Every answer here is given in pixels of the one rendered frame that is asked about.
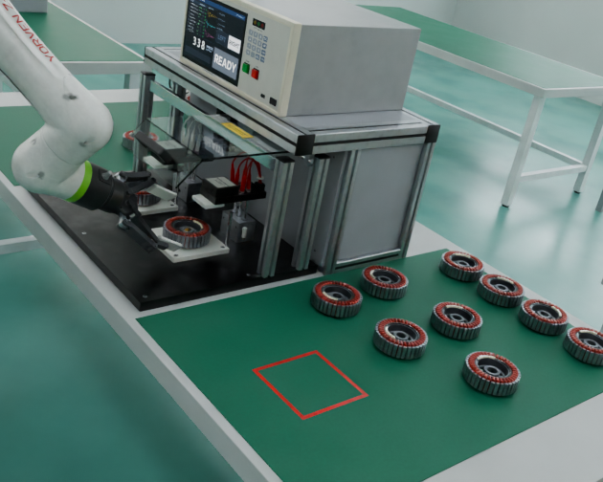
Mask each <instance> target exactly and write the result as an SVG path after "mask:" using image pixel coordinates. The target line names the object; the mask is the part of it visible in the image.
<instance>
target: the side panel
mask: <svg viewBox="0 0 603 482"><path fill-rule="evenodd" d="M435 146H436V143H435V142H430V143H419V144H409V145H399V146H389V147H379V148H370V149H360V150H350V151H348V153H347V158H346V167H345V171H344V176H343V180H342V184H341V189H340V194H339V198H338V203H337V207H336V211H335V216H334V221H333V225H332V230H331V234H330V239H329V243H328V248H327V253H326V257H325V262H324V266H323V267H320V266H319V269H318V271H319V272H320V273H323V275H329V274H336V273H340V272H344V271H349V270H353V269H358V268H362V267H366V266H370V265H374V264H379V263H383V262H388V261H392V260H395V259H400V258H401V257H402V258H404V257H406V254H407V251H408V247H409V244H410V240H411V237H412V233H413V226H414V222H415V219H416V215H417V212H418V208H419V204H420V201H421V197H422V193H423V189H424V186H425V183H426V179H427V175H428V171H429V168H430V164H431V160H432V157H433V153H434V150H435Z"/></svg>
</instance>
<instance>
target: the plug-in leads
mask: <svg viewBox="0 0 603 482"><path fill-rule="evenodd" d="M251 158H252V157H251ZM251 158H250V157H248V158H246V159H244V160H243V161H242V162H241V163H240V164H239V166H238V169H237V172H236V174H235V168H234V161H235V159H236V158H234V160H233V162H232V168H231V181H232V182H234V183H235V184H237V185H238V181H239V168H240V166H241V164H242V163H243V162H244V161H246V160H247V161H246V164H245V167H244V169H243V174H242V179H241V184H240V185H241V187H240V190H239V191H238V192H241V193H245V191H244V189H245V190H251V176H252V175H251V167H252V163H253V162H254V163H255V164H256V166H257V171H258V176H257V178H258V182H255V185H254V189H256V190H257V191H264V189H265V184H264V183H263V182H262V181H261V180H263V179H264V177H263V176H261V171H260V163H259V162H257V161H256V160H255V159H253V158H252V159H251ZM248 160H251V162H250V163H249V165H248V167H247V163H248ZM249 167H250V168H249ZM248 169H249V172H248ZM247 174H248V175H247ZM246 182H247V184H246ZM245 187H246V188H245Z"/></svg>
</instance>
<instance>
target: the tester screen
mask: <svg viewBox="0 0 603 482"><path fill-rule="evenodd" d="M244 22H245V16H244V15H242V14H239V13H237V12H235V11H231V10H229V9H227V8H224V7H222V6H220V5H218V4H215V3H214V2H212V1H210V0H190V2H189V12H188V21H187V29H186V38H185V47H184V55H187V56H189V57H190V58H192V59H194V60H196V61H198V62H199V63H201V64H203V65H205V66H207V67H208V68H210V69H212V70H214V71H216V72H217V73H219V74H220V75H222V76H224V77H226V78H228V79H230V80H232V81H233V82H235V83H236V80H234V79H233V78H231V77H228V76H226V75H225V74H223V73H221V72H219V71H217V70H215V69H214V68H213V67H212V60H213V52H214V47H216V48H217V49H219V50H221V51H223V52H225V53H227V54H229V55H232V56H234V57H236V58H238V63H239V57H240V51H239V54H238V53H236V52H234V51H232V50H231V49H229V48H227V47H225V46H223V45H221V44H219V43H217V42H215V39H216V31H217V30H220V31H221V32H223V33H226V34H228V35H230V36H232V37H234V38H236V39H239V40H241V43H242V36H243V29H244ZM193 36H196V37H198V38H200V39H202V40H204V41H206V46H205V52H204V51H202V50H200V49H198V48H196V47H195V46H193V45H192V38H193ZM241 43H240V50H241ZM186 45H188V46H190V47H192V48H193V49H194V50H196V51H198V52H200V53H202V54H204V55H206V56H208V57H210V58H211V63H210V64H209V63H207V62H205V61H203V60H202V59H200V58H198V57H196V56H194V55H192V54H190V53H188V52H186V51H185V49H186Z"/></svg>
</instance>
